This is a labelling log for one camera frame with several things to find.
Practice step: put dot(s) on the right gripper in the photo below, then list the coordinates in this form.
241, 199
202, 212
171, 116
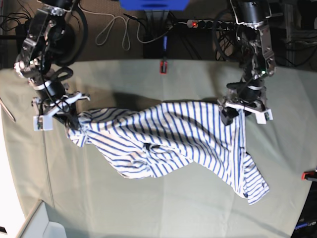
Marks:
54, 101

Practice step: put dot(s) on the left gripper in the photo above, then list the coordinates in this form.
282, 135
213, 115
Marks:
248, 96

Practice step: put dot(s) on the blue white striped t-shirt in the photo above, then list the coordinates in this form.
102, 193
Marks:
161, 139

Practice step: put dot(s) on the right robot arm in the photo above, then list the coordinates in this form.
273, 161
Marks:
55, 39

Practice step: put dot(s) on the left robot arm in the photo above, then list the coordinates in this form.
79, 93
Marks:
253, 52

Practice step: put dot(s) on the green table cloth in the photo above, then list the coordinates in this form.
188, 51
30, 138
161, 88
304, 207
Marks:
85, 194

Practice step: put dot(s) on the red black clamp top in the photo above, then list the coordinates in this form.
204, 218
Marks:
163, 67

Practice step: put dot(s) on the red black clamp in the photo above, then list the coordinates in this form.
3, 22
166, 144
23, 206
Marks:
309, 176
163, 67

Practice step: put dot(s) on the white power strip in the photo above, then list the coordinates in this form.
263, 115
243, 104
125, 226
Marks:
208, 24

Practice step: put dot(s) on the red black clamp right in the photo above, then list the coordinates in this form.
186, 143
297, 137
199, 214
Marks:
309, 176

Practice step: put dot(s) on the white bin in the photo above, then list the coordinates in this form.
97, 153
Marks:
38, 224

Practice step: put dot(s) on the blue box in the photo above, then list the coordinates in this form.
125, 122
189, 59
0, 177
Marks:
154, 4

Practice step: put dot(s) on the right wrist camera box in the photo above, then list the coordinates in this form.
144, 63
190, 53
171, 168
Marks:
42, 123

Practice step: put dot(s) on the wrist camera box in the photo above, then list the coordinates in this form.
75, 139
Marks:
263, 117
42, 123

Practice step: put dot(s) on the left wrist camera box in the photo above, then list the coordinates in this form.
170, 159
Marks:
263, 117

